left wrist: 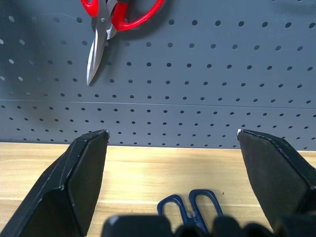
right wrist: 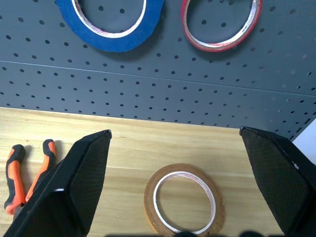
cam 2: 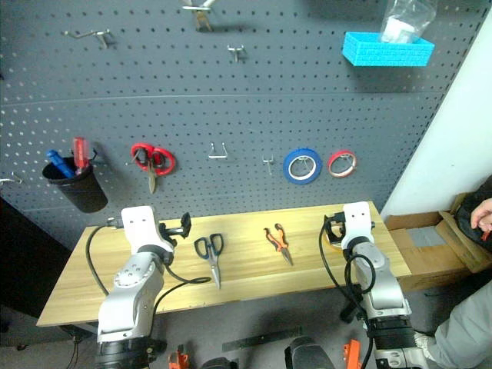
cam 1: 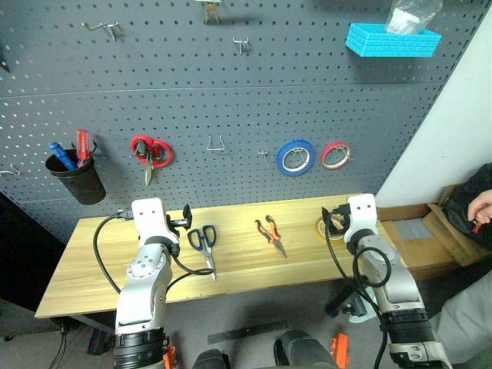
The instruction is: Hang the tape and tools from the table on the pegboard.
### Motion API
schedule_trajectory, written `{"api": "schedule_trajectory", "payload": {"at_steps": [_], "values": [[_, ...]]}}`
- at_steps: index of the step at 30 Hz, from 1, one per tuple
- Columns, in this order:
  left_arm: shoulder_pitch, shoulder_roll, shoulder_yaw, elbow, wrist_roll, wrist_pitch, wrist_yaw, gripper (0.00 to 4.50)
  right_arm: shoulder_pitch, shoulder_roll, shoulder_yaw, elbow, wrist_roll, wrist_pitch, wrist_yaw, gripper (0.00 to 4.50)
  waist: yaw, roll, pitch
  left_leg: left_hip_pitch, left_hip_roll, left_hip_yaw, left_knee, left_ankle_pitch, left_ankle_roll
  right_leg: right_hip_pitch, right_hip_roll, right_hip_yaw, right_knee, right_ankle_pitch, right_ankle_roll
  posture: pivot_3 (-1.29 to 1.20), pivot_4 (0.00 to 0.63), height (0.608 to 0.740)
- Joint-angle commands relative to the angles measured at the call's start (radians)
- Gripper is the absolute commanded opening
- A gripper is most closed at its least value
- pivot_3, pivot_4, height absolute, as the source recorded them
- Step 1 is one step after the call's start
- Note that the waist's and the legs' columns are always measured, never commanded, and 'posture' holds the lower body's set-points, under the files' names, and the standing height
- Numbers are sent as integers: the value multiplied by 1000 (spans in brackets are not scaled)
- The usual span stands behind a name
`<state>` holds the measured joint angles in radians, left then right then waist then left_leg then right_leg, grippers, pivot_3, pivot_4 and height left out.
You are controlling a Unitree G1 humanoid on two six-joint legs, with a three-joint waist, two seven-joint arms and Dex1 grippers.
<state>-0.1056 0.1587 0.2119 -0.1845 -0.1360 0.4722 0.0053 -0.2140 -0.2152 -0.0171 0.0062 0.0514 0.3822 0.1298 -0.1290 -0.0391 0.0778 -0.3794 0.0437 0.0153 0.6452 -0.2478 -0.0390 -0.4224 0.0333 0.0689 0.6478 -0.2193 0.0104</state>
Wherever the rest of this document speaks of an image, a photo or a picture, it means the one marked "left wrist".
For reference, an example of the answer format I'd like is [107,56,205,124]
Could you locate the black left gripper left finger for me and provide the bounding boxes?
[0,129,110,237]

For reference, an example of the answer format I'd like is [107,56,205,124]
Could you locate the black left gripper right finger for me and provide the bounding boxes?
[236,128,316,233]

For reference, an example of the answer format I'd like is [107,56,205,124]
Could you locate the grey pegboard panel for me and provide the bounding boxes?
[0,0,316,151]

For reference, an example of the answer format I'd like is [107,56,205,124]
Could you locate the red handled scissors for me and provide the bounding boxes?
[80,0,165,86]

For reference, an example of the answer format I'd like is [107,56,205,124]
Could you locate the blue handled scissors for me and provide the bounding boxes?
[157,189,224,234]

